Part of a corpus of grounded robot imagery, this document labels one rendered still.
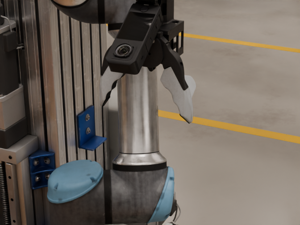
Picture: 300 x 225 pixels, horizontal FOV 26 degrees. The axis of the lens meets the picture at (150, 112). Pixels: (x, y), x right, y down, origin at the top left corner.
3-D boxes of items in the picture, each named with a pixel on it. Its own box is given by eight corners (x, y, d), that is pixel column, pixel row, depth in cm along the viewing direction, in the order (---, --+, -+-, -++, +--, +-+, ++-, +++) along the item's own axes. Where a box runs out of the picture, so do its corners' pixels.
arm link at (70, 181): (51, 209, 146) (47, 156, 140) (110, 206, 147) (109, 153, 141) (47, 241, 135) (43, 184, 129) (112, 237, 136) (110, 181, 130)
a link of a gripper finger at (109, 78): (117, 96, 107) (147, 57, 101) (99, 109, 102) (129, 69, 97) (103, 83, 107) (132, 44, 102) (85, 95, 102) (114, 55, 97)
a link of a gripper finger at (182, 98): (216, 103, 99) (185, 52, 98) (202, 118, 94) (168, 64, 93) (200, 111, 101) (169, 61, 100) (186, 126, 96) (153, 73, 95)
